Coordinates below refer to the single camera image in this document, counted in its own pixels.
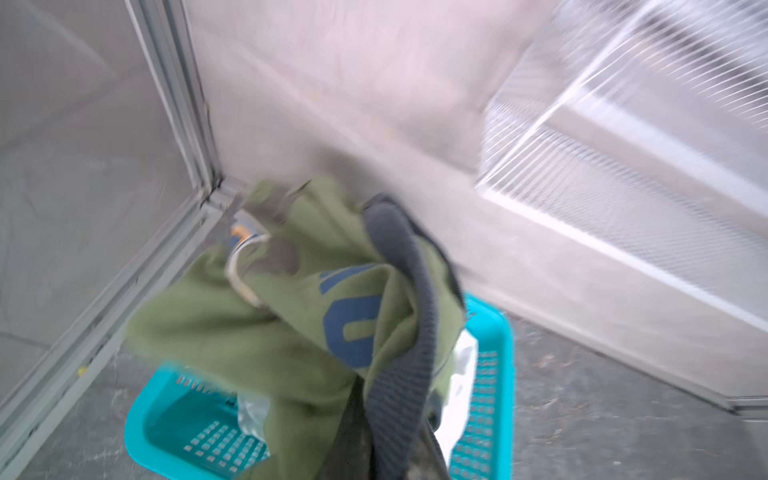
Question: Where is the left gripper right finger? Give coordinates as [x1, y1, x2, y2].
[413, 420, 451, 480]

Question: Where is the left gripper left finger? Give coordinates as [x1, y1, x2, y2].
[317, 383, 375, 480]

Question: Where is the green tank top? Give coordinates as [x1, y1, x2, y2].
[127, 178, 466, 479]

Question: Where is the teal plastic basket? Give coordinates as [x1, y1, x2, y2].
[124, 295, 516, 479]

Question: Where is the white tank top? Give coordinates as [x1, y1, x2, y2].
[237, 329, 479, 465]

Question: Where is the white wire mesh shelf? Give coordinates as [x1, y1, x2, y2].
[476, 1, 767, 330]

